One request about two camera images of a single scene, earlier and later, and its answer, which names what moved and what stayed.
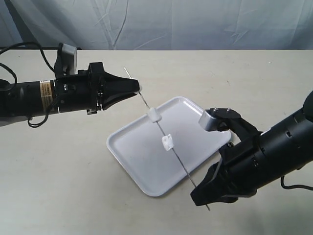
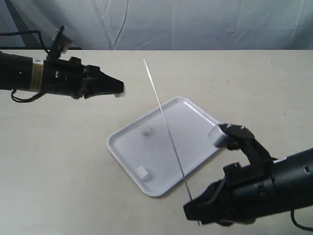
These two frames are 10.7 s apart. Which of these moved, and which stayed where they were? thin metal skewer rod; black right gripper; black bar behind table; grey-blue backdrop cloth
Moved: thin metal skewer rod; black right gripper
Stayed: black bar behind table; grey-blue backdrop cloth
